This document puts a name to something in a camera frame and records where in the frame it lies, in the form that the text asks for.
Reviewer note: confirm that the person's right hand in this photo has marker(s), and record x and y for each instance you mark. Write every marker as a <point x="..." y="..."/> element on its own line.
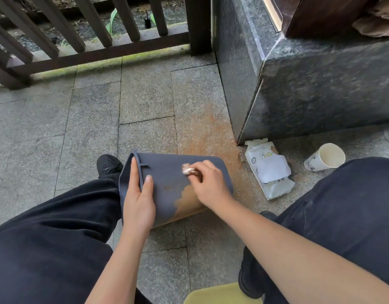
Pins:
<point x="210" y="186"/>

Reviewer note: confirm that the person's left hand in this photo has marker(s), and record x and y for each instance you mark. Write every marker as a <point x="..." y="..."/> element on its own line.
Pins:
<point x="139" y="208"/>

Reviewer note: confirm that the brown wipe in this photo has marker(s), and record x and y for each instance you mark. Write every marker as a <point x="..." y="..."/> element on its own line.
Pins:
<point x="187" y="169"/>

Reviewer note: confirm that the dark blue plastic bin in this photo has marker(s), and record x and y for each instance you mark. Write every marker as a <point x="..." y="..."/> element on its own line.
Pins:
<point x="166" y="174"/>

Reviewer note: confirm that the white wet wipes packet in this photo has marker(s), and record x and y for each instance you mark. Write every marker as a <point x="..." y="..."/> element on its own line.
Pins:
<point x="270" y="170"/>

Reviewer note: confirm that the person's left forearm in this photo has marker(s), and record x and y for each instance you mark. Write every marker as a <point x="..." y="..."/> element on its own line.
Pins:
<point x="115" y="272"/>

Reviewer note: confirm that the person's right forearm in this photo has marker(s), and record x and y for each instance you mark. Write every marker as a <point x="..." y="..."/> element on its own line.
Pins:
<point x="308" y="253"/>

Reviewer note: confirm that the person's black left shoe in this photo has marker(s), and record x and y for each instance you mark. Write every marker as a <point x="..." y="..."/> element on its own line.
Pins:
<point x="108" y="164"/>

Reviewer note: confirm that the person's black trousers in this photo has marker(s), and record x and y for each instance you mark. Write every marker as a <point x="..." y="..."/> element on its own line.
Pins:
<point x="48" y="243"/>

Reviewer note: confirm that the yellow stool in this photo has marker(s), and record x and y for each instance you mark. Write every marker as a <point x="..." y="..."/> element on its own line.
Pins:
<point x="219" y="294"/>

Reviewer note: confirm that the white paper cup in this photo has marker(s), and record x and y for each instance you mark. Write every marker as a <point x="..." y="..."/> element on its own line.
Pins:
<point x="327" y="156"/>

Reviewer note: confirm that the grey granite plinth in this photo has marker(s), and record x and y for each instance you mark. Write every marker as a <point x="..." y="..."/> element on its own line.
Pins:
<point x="308" y="91"/>

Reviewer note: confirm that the dark wooden railing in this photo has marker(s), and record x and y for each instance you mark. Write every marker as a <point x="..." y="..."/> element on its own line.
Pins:
<point x="197" y="25"/>

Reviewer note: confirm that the small black garden spike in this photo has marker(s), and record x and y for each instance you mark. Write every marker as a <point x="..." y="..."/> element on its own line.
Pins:
<point x="147" y="22"/>

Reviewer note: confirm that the brass trim strip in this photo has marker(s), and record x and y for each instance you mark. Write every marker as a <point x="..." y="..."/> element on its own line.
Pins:
<point x="273" y="12"/>

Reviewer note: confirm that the green plants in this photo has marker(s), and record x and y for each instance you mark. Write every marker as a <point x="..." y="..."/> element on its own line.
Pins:
<point x="111" y="22"/>

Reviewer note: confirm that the brown wooden pillar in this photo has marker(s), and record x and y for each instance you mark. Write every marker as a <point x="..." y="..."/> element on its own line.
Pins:
<point x="324" y="12"/>

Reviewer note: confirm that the crumpled brown paper bag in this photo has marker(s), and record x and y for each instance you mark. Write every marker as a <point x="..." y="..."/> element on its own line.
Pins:
<point x="378" y="22"/>

